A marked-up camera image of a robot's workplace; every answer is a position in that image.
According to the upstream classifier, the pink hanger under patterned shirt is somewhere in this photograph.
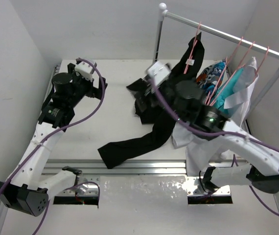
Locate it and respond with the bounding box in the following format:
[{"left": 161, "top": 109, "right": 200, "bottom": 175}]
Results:
[{"left": 205, "top": 36, "right": 244, "bottom": 105}]

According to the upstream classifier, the white foam board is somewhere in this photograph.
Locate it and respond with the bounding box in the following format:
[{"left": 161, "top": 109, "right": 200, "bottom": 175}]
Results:
[{"left": 1, "top": 176, "right": 279, "bottom": 235}]

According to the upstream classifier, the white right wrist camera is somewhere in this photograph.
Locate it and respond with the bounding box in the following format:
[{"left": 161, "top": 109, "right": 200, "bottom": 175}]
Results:
[{"left": 145, "top": 61, "right": 171, "bottom": 87}]

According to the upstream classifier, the black shirt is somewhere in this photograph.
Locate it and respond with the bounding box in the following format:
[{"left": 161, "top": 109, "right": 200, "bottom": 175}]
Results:
[{"left": 98, "top": 33, "right": 205, "bottom": 169}]

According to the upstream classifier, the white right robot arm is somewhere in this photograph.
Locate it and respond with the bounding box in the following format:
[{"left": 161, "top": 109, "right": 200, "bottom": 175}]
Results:
[{"left": 159, "top": 80, "right": 279, "bottom": 194}]

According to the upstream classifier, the purple cable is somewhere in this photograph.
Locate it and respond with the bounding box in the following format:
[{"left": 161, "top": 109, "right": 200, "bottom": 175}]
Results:
[
  {"left": 151, "top": 84, "right": 279, "bottom": 220},
  {"left": 0, "top": 58, "right": 107, "bottom": 235}
]

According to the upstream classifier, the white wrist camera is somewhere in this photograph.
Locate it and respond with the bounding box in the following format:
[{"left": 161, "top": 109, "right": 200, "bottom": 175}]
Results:
[
  {"left": 74, "top": 59, "right": 95, "bottom": 82},
  {"left": 145, "top": 61, "right": 171, "bottom": 87}
]

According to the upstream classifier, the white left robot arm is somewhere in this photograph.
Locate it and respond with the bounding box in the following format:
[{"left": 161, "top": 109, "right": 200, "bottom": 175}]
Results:
[{"left": 0, "top": 58, "right": 107, "bottom": 216}]

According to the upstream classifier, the white shirt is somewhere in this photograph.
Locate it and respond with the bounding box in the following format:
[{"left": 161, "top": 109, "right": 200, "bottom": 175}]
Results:
[{"left": 172, "top": 59, "right": 258, "bottom": 176}]

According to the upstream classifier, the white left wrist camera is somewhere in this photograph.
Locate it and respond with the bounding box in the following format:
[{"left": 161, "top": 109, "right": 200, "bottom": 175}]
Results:
[{"left": 74, "top": 59, "right": 95, "bottom": 82}]

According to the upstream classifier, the aluminium rail frame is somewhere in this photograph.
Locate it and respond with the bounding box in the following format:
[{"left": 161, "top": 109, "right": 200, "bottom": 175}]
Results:
[{"left": 0, "top": 62, "right": 277, "bottom": 235}]

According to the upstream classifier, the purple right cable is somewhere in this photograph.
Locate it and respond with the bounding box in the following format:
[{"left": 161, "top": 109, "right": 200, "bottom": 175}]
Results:
[{"left": 151, "top": 84, "right": 279, "bottom": 220}]

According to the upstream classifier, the white clothes rack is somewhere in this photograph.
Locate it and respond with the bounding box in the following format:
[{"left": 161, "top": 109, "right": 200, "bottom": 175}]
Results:
[{"left": 153, "top": 3, "right": 279, "bottom": 111}]

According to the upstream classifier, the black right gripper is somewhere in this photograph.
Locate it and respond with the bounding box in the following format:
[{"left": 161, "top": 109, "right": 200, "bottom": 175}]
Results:
[{"left": 131, "top": 77, "right": 185, "bottom": 122}]

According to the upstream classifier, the pink hanger under white shirt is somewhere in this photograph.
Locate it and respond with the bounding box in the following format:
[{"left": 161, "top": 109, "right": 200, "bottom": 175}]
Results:
[{"left": 244, "top": 45, "right": 269, "bottom": 88}]

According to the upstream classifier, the pink hanger under teal shirt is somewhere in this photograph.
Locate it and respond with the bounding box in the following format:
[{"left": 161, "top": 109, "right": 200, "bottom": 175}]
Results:
[{"left": 209, "top": 41, "right": 255, "bottom": 106}]

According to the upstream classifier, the pink wire hanger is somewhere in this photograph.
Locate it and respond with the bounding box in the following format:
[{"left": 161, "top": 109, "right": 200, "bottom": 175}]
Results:
[{"left": 184, "top": 22, "right": 201, "bottom": 74}]

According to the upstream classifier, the teal shirt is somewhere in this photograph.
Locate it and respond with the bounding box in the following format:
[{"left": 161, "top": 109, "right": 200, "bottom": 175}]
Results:
[{"left": 214, "top": 68, "right": 244, "bottom": 114}]

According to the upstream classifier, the blue orange patterned shirt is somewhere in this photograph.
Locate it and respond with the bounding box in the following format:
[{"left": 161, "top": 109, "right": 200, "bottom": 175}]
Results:
[{"left": 196, "top": 60, "right": 226, "bottom": 95}]

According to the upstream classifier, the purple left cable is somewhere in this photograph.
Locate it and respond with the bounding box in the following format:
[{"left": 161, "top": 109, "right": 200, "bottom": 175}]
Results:
[{"left": 0, "top": 58, "right": 107, "bottom": 235}]

